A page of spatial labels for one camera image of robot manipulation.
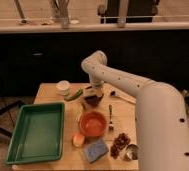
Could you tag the wooden handled brush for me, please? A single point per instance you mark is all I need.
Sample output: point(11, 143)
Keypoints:
point(117, 95)

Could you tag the orange bowl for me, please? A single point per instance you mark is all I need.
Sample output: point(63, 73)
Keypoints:
point(92, 124)

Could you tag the metal cup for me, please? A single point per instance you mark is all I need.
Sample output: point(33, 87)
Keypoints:
point(131, 152)

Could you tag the metal fork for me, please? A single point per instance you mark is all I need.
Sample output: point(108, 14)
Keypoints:
point(111, 124)

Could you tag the orange peach toy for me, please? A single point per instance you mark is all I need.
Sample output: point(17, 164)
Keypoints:
point(78, 139)

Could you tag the green plastic tray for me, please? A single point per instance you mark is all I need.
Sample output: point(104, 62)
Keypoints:
point(38, 134)

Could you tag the white paper cup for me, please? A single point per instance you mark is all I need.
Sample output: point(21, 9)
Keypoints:
point(63, 87)

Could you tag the purple bowl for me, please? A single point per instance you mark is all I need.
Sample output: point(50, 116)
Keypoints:
point(93, 101)

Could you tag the green pepper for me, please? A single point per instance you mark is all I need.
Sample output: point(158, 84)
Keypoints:
point(77, 94)

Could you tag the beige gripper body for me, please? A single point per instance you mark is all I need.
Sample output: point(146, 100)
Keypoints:
point(99, 89)

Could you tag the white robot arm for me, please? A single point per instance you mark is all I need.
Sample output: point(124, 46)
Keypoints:
point(161, 120)

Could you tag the blue sponge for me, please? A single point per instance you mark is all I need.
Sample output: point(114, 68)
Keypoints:
point(95, 150)

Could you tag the bunch of dark grapes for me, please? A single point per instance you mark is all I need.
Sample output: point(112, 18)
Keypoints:
point(119, 144)

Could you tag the yellow banana toy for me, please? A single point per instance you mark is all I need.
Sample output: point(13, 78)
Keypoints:
point(80, 111)

